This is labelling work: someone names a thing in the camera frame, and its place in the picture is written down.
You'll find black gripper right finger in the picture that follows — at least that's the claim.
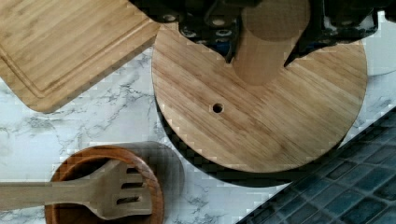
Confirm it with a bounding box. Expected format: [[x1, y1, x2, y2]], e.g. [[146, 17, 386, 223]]
[[284, 0, 396, 66]]

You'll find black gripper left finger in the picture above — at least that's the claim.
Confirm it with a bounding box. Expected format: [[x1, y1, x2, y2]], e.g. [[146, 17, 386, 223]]
[[129, 0, 247, 63]]

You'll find round wooden lid with knob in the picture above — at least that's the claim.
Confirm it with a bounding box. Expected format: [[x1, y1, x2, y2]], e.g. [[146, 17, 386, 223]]
[[152, 0, 367, 173]]

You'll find bamboo cutting board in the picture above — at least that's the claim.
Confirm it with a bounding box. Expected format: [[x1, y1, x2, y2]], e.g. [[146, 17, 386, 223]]
[[0, 0, 160, 113]]

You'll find brown wooden utensil holder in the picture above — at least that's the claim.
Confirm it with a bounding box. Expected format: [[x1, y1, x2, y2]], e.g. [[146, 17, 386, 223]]
[[45, 146, 164, 224]]

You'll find wooden slotted spatula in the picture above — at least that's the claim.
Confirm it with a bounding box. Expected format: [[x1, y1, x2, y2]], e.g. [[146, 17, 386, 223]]
[[0, 160, 152, 220]]

